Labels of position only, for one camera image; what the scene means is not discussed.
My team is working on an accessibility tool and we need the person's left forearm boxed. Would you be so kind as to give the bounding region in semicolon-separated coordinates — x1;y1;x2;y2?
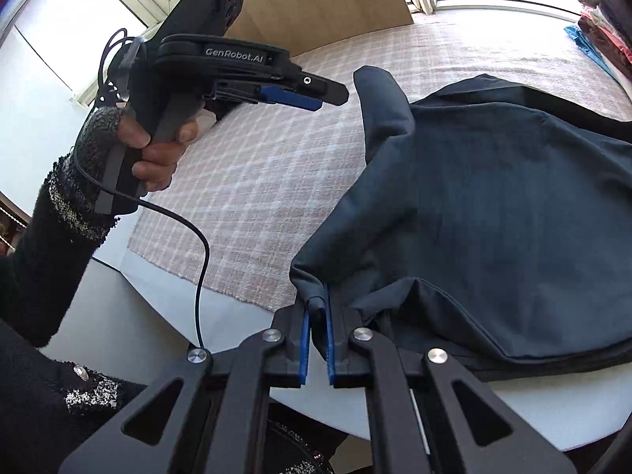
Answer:
0;158;122;349

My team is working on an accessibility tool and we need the wooden headboard panel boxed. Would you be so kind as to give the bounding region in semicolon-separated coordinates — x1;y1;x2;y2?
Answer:
224;0;414;57

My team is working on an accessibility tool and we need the light blue garment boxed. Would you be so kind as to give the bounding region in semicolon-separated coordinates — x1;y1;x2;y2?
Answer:
564;24;618;80

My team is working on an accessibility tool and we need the pink plaid blanket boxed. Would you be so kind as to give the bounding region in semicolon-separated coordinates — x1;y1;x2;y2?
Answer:
127;10;632;314

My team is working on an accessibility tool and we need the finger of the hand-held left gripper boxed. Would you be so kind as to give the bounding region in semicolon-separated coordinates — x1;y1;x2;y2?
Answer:
212;81;324;111
269;70;350;106

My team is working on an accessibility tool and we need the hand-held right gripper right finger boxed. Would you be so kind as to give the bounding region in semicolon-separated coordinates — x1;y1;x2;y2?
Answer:
323;284;576;474

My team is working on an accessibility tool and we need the pile of mixed clothes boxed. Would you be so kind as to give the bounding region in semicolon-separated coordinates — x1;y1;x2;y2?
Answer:
565;0;632;67

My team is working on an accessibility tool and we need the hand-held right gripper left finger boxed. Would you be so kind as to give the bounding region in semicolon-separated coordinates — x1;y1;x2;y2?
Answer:
58;306;313;474

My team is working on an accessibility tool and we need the navy blue garment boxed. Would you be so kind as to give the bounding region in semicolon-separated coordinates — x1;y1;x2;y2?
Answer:
290;65;632;383

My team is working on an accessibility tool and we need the person's left hand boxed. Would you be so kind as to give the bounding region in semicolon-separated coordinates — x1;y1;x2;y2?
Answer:
74;107;199;192

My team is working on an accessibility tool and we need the white mattress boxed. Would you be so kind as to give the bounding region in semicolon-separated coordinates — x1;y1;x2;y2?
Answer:
91;217;628;455

